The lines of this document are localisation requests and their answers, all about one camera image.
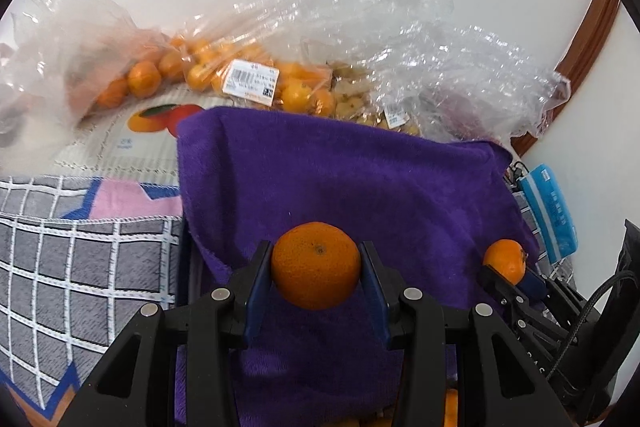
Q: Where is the blue tissue packet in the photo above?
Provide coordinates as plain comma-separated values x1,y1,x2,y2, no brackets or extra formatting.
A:
516,164,579,266

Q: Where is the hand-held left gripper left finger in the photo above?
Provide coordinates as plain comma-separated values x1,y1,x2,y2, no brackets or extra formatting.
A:
59,241,273,427

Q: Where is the crumpled clear plastic bag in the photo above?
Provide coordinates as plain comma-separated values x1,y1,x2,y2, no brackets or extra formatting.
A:
235,0,572,145

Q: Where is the purple towel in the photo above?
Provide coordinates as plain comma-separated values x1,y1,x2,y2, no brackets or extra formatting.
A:
174,106,541,427

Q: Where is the large orange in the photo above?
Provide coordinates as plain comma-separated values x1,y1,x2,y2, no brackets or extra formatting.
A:
271,222,362,311

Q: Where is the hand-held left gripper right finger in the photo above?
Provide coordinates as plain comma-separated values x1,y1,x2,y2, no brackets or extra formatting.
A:
359,241,576,427

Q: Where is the white label bag of oranges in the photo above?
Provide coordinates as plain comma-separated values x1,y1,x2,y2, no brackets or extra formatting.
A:
179,24,337,118

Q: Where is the bag of small yellow fruits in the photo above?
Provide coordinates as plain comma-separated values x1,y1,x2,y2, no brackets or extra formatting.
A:
300,39,426,135

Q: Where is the fruit print mat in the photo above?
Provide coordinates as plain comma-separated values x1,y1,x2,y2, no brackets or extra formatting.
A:
50,87,211,184

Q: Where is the small orange with stem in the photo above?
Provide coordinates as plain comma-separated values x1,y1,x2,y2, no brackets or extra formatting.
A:
482,239,530,286

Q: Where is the black cable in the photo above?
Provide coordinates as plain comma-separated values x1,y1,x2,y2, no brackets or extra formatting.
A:
546,271,640,383

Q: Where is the brown wooden door frame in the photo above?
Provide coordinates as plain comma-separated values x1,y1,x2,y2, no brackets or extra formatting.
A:
510,0,622,158

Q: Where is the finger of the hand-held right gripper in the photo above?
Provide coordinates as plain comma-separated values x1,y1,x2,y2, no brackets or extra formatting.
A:
524,272,581,318
479,266,531,323

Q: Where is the translucent bag of oranges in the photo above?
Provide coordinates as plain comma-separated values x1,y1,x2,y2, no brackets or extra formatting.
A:
0,0,183,148

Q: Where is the grey checked blanket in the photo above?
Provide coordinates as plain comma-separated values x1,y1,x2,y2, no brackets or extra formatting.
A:
0,174,187,427

